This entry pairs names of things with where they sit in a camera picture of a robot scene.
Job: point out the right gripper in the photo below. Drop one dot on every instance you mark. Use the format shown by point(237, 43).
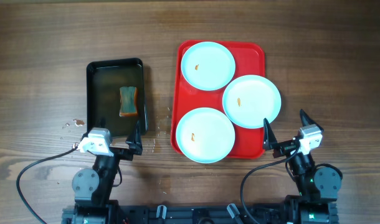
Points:
point(284, 148)

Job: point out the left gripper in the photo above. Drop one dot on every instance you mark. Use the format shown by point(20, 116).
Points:
point(134, 141)

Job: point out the orange green scrub sponge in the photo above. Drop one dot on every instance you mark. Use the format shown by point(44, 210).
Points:
point(128, 101)

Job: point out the light blue plate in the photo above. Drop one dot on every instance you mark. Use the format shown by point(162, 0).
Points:
point(250, 99)
point(205, 135)
point(208, 66)

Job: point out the light blue plate bottom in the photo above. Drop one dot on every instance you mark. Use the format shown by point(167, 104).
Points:
point(205, 135)

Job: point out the light blue plate top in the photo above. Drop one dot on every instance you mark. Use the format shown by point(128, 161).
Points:
point(208, 66)

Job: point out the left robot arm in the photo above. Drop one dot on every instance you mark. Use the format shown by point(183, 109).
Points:
point(92, 187)

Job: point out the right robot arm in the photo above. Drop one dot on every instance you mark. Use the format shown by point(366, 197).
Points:
point(317, 184)

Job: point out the black water tray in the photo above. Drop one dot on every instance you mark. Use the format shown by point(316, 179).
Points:
point(104, 80)

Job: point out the red plastic tray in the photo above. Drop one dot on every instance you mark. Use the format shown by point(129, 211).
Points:
point(250, 60)

